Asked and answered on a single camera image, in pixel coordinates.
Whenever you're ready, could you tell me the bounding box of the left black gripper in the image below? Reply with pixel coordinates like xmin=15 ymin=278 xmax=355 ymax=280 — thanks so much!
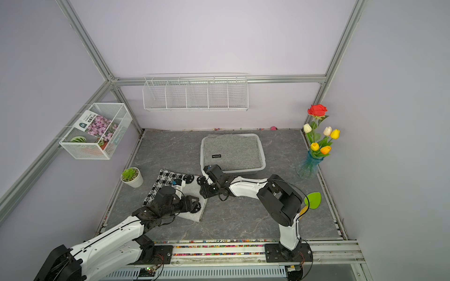
xmin=161 ymin=195 xmax=199 ymax=217

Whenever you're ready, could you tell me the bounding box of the houndstooth and circle pattern scarf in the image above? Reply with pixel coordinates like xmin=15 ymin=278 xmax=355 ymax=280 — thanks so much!
xmin=143 ymin=169 xmax=207 ymax=222

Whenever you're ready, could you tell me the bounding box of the white plastic perforated basket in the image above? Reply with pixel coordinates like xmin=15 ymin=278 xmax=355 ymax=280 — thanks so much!
xmin=200 ymin=133 xmax=267 ymax=176

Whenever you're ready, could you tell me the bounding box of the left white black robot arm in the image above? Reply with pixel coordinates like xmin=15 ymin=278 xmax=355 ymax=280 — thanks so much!
xmin=35 ymin=186 xmax=201 ymax=281

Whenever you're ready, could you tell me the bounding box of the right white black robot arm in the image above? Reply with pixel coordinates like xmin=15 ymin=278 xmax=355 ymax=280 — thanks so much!
xmin=199 ymin=165 xmax=307 ymax=254

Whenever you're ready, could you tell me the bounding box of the small potted green plant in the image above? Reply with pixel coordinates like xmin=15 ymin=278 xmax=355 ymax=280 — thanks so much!
xmin=121 ymin=167 xmax=144 ymax=188

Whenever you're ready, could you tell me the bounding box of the green leaf shaped spatula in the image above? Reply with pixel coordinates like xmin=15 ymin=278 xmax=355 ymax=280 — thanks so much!
xmin=300 ymin=192 xmax=321 ymax=217

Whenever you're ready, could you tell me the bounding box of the yellow tulip lower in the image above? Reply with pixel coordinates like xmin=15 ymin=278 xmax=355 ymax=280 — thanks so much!
xmin=310 ymin=143 xmax=321 ymax=152

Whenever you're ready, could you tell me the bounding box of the white tulip left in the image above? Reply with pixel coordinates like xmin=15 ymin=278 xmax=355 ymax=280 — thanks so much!
xmin=303 ymin=124 xmax=312 ymax=133

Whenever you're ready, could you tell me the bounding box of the white tulip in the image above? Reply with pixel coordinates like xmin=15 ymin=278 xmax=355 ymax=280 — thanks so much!
xmin=303 ymin=124 xmax=312 ymax=133
xmin=323 ymin=126 xmax=332 ymax=137

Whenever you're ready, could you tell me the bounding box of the green striped ball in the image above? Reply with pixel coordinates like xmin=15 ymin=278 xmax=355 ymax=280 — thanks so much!
xmin=70 ymin=136 xmax=87 ymax=144

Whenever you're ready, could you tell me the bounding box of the orange yellow tulip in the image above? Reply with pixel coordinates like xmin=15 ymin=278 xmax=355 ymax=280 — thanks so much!
xmin=320 ymin=146 xmax=332 ymax=155

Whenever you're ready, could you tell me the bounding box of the flower picture seed packet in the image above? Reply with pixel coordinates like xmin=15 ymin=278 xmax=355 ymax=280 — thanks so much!
xmin=73 ymin=110 xmax=118 ymax=142

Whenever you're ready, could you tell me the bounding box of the white tulip right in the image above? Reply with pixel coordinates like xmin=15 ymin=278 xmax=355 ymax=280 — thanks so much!
xmin=323 ymin=126 xmax=332 ymax=137

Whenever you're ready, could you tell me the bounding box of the red artificial rose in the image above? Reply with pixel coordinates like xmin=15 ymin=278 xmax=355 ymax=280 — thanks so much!
xmin=307 ymin=104 xmax=328 ymax=118

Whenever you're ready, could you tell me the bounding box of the yellow tulip upper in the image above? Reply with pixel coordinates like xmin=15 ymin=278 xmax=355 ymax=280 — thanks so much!
xmin=330 ymin=129 xmax=341 ymax=140

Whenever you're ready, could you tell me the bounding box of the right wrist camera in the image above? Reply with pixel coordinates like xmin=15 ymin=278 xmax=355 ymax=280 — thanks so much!
xmin=203 ymin=165 xmax=212 ymax=176

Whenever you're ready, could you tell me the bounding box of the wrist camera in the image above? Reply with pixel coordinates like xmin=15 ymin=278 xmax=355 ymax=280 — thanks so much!
xmin=172 ymin=179 xmax=184 ymax=188
xmin=203 ymin=165 xmax=212 ymax=176

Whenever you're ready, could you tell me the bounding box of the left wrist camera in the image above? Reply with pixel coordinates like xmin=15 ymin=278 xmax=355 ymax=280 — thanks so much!
xmin=172 ymin=179 xmax=184 ymax=188

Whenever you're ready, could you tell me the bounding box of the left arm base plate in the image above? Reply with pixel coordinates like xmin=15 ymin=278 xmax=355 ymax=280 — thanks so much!
xmin=132 ymin=245 xmax=173 ymax=265

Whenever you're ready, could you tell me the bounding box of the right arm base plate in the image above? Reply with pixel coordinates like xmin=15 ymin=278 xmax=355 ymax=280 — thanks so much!
xmin=264 ymin=243 xmax=314 ymax=263

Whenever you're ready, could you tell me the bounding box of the white wire wall shelf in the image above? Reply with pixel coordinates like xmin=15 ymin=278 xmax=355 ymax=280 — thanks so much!
xmin=142 ymin=73 xmax=249 ymax=111

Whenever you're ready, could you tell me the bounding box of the white mesh wall box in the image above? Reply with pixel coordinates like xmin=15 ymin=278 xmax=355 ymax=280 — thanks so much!
xmin=59 ymin=103 xmax=132 ymax=160

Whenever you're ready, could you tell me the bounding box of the aluminium mounting rail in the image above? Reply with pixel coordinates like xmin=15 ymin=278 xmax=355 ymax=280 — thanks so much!
xmin=66 ymin=240 xmax=373 ymax=281

